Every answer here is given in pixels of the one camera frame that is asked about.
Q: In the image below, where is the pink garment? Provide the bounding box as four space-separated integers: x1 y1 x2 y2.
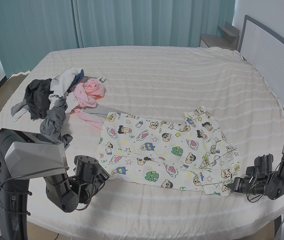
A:
73 80 106 129

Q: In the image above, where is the pile of clothes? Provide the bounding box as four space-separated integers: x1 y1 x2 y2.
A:
11 67 106 122

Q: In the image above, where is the grey bedside table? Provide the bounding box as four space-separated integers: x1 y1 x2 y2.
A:
200 22 240 50

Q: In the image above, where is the dark grey garment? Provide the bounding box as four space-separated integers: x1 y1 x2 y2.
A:
40 106 73 149

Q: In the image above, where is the blue-green curtain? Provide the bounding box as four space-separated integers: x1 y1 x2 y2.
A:
71 0 236 48
0 0 82 78

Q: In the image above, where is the white printed pyjama top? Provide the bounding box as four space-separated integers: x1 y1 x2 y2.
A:
97 106 240 197

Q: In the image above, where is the black garment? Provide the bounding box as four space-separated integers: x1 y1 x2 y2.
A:
25 78 53 121

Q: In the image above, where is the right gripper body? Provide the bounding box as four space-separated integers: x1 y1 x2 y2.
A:
232 176 264 195

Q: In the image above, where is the bed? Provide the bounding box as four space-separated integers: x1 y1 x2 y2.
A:
0 14 284 240

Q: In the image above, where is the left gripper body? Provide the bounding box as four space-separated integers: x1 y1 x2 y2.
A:
84 168 111 197

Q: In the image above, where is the light grey garment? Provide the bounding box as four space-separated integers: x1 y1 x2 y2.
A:
82 105 112 118

